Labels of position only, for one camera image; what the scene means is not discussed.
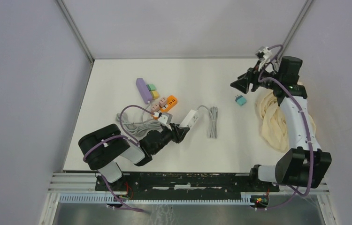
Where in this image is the orange power strip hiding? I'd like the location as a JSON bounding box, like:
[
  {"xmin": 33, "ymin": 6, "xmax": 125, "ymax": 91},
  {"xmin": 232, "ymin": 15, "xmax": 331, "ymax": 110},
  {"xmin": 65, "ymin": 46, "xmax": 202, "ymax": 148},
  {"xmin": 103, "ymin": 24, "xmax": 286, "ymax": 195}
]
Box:
[{"xmin": 156, "ymin": 95, "xmax": 178, "ymax": 113}]

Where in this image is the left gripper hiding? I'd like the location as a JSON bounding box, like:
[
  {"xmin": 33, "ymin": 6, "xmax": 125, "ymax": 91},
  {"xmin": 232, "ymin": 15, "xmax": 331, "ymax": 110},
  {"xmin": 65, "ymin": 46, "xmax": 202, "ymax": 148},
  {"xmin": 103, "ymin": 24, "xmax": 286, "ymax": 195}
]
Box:
[{"xmin": 152, "ymin": 123, "xmax": 191, "ymax": 155}]

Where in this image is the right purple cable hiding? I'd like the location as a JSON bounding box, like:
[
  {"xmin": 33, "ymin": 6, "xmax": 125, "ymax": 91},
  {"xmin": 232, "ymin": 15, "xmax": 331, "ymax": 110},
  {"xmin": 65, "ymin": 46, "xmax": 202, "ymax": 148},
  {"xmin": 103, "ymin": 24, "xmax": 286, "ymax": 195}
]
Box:
[{"xmin": 253, "ymin": 44, "xmax": 315, "ymax": 210}]

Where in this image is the yellow plug adapter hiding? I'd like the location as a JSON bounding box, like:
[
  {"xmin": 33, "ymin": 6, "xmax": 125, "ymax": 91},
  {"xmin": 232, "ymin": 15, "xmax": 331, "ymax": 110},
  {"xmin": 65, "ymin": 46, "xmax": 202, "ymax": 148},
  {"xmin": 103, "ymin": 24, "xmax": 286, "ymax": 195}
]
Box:
[{"xmin": 150, "ymin": 90, "xmax": 160, "ymax": 99}]

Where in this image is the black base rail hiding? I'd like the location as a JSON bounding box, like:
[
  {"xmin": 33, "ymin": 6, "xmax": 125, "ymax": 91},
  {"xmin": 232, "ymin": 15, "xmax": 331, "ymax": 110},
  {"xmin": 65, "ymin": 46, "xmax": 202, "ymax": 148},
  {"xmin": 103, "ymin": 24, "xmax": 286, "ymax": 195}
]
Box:
[{"xmin": 110, "ymin": 172, "xmax": 280, "ymax": 200}]

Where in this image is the white power strip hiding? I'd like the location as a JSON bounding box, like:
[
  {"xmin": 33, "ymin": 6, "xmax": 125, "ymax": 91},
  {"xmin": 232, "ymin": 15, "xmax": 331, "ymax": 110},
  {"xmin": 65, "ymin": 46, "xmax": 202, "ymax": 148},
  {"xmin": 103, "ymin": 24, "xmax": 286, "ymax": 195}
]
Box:
[{"xmin": 179, "ymin": 109, "xmax": 199, "ymax": 129}]

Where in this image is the cream cloth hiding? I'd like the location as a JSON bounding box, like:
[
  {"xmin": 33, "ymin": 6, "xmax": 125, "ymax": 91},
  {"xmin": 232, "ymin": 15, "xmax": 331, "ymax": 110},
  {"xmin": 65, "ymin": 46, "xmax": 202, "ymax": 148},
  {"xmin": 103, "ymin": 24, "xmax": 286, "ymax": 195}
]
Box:
[{"xmin": 255, "ymin": 90, "xmax": 322, "ymax": 153}]

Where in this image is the teal USB charger plug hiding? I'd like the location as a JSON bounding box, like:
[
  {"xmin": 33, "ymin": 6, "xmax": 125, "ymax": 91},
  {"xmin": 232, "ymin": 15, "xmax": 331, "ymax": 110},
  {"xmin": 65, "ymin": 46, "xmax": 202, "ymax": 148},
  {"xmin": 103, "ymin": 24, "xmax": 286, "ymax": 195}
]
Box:
[{"xmin": 235, "ymin": 95, "xmax": 247, "ymax": 106}]

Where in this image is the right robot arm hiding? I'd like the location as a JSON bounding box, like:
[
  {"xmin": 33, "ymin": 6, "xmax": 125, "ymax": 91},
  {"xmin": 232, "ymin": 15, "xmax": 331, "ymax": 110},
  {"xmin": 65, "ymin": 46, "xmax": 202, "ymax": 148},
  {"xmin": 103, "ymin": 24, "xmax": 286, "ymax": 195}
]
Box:
[{"xmin": 230, "ymin": 56, "xmax": 332, "ymax": 191}]

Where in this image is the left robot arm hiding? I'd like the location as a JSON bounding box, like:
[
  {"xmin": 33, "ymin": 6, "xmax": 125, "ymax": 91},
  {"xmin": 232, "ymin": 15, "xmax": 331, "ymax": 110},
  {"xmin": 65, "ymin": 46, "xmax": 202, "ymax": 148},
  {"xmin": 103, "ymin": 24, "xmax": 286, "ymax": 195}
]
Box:
[{"xmin": 78, "ymin": 123, "xmax": 190, "ymax": 191}]

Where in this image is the grey coiled cable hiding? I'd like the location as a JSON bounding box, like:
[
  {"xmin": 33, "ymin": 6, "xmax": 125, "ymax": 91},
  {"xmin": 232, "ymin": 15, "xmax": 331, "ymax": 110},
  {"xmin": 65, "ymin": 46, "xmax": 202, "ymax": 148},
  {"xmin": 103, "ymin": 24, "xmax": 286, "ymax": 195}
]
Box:
[{"xmin": 115, "ymin": 104, "xmax": 164, "ymax": 138}]

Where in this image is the white strip coiled cable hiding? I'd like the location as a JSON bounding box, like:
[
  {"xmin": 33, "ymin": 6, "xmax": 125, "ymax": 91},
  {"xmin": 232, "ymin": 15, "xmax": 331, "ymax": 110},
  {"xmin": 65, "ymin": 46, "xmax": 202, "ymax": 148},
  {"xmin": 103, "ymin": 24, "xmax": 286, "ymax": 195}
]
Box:
[{"xmin": 197, "ymin": 105, "xmax": 220, "ymax": 140}]

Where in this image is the purple power strip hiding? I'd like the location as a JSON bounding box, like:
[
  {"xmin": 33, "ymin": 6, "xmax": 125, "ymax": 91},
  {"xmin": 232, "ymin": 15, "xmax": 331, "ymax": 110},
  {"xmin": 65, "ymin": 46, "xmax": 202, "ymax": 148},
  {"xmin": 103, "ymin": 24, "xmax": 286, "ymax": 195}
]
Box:
[{"xmin": 136, "ymin": 78, "xmax": 153, "ymax": 104}]

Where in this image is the green plug adapter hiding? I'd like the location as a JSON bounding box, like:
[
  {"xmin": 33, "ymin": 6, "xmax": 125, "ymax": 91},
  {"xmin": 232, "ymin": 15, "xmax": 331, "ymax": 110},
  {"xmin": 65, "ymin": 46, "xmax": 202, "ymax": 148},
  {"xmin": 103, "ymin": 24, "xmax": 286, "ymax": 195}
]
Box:
[{"xmin": 146, "ymin": 84, "xmax": 157, "ymax": 91}]

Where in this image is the pink USB charger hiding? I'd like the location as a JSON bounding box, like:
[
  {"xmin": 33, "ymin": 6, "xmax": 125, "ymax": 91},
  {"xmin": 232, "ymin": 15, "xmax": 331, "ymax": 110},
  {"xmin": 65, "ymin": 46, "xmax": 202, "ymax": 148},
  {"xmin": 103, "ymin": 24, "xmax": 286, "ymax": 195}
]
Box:
[
  {"xmin": 151, "ymin": 104, "xmax": 161, "ymax": 112},
  {"xmin": 158, "ymin": 97, "xmax": 168, "ymax": 107}
]

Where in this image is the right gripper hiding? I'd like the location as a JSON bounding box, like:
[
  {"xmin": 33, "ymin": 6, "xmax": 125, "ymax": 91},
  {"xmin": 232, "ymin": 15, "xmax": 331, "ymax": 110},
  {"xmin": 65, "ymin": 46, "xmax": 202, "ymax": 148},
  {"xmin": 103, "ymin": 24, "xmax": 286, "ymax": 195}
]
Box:
[{"xmin": 230, "ymin": 60, "xmax": 282, "ymax": 94}]

